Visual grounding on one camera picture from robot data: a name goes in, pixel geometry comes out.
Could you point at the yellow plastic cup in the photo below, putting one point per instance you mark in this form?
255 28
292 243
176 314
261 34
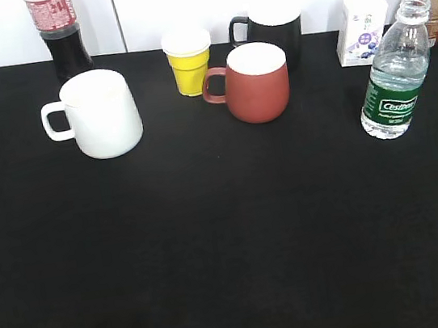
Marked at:
187 51

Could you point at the white purple milk carton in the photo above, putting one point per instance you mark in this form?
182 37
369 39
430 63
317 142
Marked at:
361 31

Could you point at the clear water bottle green label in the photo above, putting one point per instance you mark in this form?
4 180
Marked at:
398 71

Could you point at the cola bottle red label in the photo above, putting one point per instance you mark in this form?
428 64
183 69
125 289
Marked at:
56 22

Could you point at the white ceramic mug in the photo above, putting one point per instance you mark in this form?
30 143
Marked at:
98 111

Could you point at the red-brown ceramic mug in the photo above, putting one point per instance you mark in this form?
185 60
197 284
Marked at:
256 82

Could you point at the black ceramic mug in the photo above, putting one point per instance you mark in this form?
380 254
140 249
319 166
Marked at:
280 26

